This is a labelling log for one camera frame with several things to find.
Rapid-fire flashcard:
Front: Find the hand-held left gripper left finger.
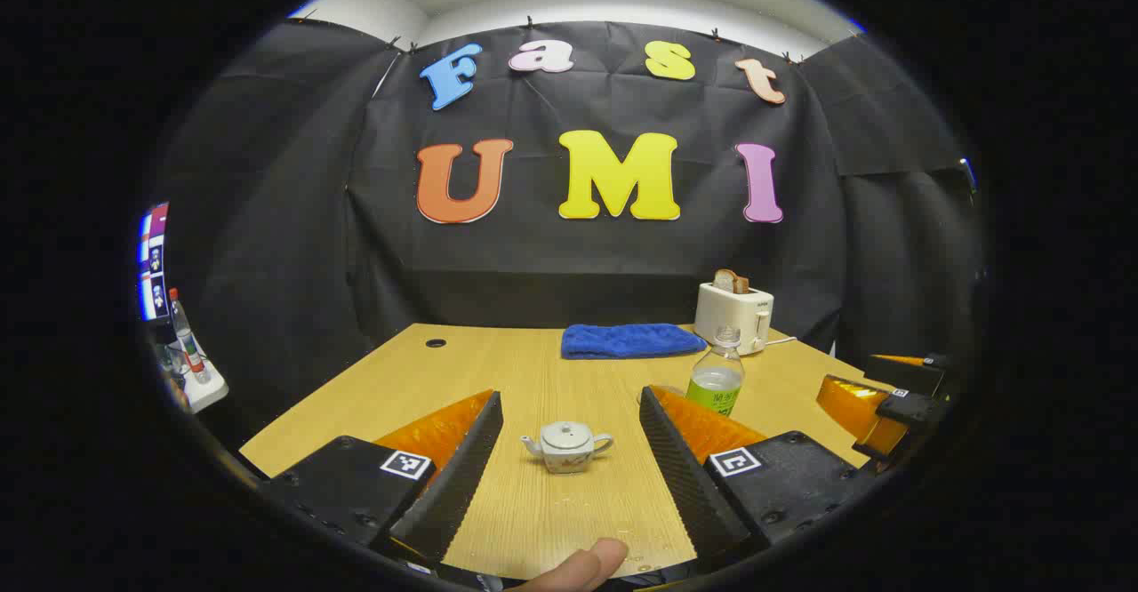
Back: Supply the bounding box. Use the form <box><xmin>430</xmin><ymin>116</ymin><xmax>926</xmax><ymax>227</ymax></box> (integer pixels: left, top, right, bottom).
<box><xmin>258</xmin><ymin>388</ymin><xmax>505</xmax><ymax>575</ymax></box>

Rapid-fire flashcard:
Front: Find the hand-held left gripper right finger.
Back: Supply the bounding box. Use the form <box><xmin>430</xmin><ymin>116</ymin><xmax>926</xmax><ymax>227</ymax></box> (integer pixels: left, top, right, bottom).
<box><xmin>638</xmin><ymin>384</ymin><xmax>881</xmax><ymax>575</ymax></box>

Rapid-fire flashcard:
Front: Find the green label water bottle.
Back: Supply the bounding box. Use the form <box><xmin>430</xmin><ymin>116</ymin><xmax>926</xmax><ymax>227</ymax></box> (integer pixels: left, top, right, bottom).
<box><xmin>685</xmin><ymin>325</ymin><xmax>746</xmax><ymax>417</ymax></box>

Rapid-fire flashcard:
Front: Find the white ceramic teacup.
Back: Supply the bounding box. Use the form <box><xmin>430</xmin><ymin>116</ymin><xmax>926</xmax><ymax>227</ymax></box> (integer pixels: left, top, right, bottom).
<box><xmin>520</xmin><ymin>421</ymin><xmax>616</xmax><ymax>475</ymax></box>

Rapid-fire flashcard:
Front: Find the white teacup lid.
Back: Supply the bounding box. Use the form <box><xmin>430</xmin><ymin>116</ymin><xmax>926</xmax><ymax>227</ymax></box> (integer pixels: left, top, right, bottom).
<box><xmin>542</xmin><ymin>421</ymin><xmax>595</xmax><ymax>451</ymax></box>

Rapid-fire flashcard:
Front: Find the red cap plastic bottle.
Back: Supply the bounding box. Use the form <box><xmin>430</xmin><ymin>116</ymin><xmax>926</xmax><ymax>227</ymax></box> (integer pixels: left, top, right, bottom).
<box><xmin>169</xmin><ymin>288</ymin><xmax>211</xmax><ymax>384</ymax></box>

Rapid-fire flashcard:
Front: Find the blue towel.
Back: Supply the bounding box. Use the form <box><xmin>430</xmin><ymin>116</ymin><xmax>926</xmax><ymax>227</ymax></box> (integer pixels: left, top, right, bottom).
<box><xmin>561</xmin><ymin>323</ymin><xmax>708</xmax><ymax>360</ymax></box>

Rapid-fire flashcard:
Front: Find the white toaster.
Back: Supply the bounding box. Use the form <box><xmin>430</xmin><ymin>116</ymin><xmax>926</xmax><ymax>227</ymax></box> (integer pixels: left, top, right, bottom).
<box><xmin>693</xmin><ymin>281</ymin><xmax>774</xmax><ymax>356</ymax></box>

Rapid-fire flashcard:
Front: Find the black backdrop cloth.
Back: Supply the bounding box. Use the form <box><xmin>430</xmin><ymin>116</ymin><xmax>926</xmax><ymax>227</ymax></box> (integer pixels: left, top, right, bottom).
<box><xmin>156</xmin><ymin>19</ymin><xmax>983</xmax><ymax>451</ymax></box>

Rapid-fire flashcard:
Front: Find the white side shelf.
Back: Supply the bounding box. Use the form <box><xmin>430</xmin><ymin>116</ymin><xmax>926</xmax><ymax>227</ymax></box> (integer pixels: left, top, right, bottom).
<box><xmin>156</xmin><ymin>343</ymin><xmax>229</xmax><ymax>413</ymax></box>

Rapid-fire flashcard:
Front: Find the computer monitor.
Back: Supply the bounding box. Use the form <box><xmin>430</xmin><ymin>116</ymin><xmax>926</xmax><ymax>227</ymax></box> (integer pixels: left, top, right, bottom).
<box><xmin>138</xmin><ymin>203</ymin><xmax>170</xmax><ymax>322</ymax></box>

